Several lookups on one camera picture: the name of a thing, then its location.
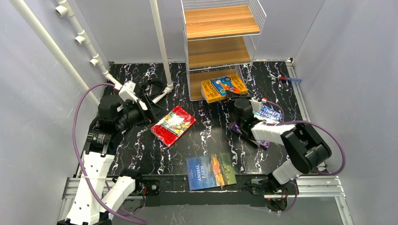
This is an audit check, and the red treehouse book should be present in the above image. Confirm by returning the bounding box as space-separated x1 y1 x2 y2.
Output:
151 106 196 147

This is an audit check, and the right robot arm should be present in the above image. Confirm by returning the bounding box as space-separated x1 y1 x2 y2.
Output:
227 96 332 189

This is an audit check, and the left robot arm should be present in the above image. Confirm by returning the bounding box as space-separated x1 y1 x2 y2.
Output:
58 95 166 225

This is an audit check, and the blue 91-storey treehouse book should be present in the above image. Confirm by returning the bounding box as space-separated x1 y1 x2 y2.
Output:
253 105 282 124

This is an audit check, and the purple 52-storey treehouse book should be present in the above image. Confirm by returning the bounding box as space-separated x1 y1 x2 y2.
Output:
230 123 270 149

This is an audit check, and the blue red pen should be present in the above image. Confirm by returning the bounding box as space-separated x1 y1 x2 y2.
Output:
268 76 302 83

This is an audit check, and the Animal Farm book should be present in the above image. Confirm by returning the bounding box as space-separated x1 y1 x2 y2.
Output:
186 153 237 191

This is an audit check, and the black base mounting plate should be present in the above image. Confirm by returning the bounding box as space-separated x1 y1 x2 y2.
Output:
113 173 299 212

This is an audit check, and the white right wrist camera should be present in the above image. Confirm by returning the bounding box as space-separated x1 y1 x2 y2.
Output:
249 99 267 112

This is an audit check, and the black coiled cable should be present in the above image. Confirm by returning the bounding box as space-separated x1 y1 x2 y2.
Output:
139 81 167 100

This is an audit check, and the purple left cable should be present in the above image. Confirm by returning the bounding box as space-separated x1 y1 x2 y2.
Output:
72 82 148 225

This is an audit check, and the purple cable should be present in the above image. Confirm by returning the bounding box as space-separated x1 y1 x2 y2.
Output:
72 82 148 225
264 99 346 213

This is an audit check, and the white wire wooden shelf rack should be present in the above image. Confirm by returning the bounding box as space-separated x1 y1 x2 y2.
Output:
181 0 267 101

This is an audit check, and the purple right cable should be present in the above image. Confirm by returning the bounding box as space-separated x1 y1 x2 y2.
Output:
264 99 346 213

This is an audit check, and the white pipe frame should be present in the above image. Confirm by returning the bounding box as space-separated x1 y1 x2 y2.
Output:
10 0 174 106

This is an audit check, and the aluminium rail frame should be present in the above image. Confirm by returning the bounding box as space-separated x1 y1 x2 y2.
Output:
58 60 352 225

